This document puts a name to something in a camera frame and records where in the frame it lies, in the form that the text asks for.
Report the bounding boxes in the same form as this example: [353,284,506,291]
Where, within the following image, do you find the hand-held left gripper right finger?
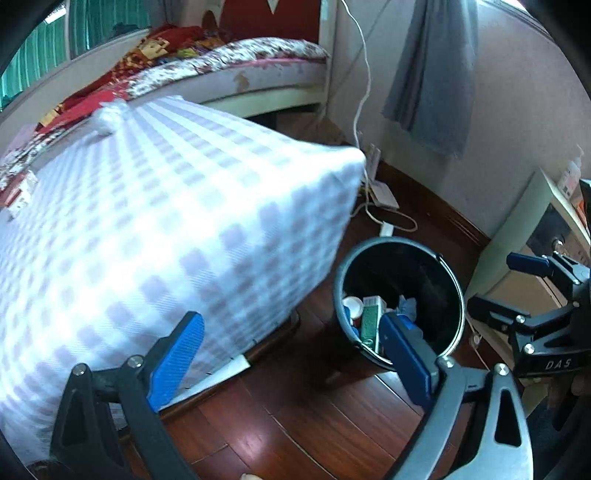
[379,313,535,480]

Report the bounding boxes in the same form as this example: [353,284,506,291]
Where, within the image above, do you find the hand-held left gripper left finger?
[48,311,206,480]

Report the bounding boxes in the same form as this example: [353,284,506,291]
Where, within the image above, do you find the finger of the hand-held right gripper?
[467,295,579,343]
[506,250,591,278]

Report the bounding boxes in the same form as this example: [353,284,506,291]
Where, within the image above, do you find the black trash bin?
[333,237,465,373]

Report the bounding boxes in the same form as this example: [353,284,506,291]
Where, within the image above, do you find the white bedside cabinet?
[465,167,591,416]

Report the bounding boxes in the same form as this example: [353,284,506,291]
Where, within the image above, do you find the white paper sheet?
[174,354,253,398]

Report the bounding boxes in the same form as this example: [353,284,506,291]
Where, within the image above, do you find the green box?
[359,295,387,355]

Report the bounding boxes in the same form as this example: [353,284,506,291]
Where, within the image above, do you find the small white round container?
[342,296,366,325]

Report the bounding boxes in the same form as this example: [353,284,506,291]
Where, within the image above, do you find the white pump bottle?
[556,145,584,197]

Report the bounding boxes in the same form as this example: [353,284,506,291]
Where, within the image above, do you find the checkered tablecloth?
[0,95,368,469]

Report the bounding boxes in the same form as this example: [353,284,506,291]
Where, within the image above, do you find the white router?
[366,144,400,210]

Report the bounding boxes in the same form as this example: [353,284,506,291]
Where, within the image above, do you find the grey curtain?
[382,0,479,160]

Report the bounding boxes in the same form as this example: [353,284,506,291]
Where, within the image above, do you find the red and white box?
[0,168,38,219]

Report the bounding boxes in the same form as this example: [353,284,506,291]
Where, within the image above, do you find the clear plastic bag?
[92,102,129,138]

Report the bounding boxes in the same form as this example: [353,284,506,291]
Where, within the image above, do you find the red patterned blanket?
[36,24,232,136]

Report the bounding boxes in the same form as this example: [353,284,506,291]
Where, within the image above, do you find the floral mattress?
[122,38,331,101]

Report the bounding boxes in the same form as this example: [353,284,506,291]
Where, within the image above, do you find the green curtain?
[0,0,155,110]

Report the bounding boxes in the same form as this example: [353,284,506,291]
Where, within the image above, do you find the white cable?
[339,0,417,232]

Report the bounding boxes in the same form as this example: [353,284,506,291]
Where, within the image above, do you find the white bed frame red headboard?
[0,0,339,155]

